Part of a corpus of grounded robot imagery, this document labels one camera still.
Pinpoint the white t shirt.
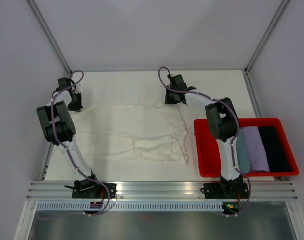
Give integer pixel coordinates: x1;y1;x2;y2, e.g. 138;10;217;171
53;93;191;166

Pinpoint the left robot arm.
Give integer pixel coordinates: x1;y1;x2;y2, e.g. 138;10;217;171
36;77;101;198

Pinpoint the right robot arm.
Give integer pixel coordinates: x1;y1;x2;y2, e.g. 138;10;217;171
164;73;243;198

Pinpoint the red plastic bin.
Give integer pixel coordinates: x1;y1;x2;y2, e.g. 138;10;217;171
194;118;299;178

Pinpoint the grey-blue rolled t shirt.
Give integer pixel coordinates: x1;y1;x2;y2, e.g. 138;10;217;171
236;129;251;173

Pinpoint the lilac rolled t shirt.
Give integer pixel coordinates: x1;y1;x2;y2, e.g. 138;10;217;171
241;126;270;173

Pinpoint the black rolled t shirt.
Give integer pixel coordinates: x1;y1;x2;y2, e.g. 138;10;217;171
258;126;292;173

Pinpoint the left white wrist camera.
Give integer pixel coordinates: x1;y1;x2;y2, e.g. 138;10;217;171
75;84;81;94

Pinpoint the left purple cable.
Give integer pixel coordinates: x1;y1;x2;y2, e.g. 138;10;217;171
36;70;116;221

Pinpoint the purple cable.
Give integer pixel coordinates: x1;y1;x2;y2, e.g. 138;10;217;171
36;70;116;221
158;66;253;218

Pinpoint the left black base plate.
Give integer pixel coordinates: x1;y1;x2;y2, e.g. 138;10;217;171
64;179;117;199

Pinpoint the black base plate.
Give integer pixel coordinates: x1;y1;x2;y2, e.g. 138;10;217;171
64;179;117;199
201;182;249;200

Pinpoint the left aluminium frame post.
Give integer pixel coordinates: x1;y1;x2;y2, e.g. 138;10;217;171
25;0;72;74

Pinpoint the aluminium frame post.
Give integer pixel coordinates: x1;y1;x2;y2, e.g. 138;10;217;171
244;0;291;75
25;0;72;74

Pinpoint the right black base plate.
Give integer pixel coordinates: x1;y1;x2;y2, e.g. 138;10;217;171
201;182;249;200

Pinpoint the white slotted cable duct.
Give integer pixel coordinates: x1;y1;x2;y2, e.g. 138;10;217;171
37;201;223;212

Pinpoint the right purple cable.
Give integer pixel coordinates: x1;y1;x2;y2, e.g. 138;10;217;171
158;66;253;218

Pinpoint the aluminium mounting rail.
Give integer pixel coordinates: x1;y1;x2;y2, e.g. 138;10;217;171
26;180;298;201

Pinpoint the right aluminium frame post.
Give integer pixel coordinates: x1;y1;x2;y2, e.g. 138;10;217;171
244;0;291;75

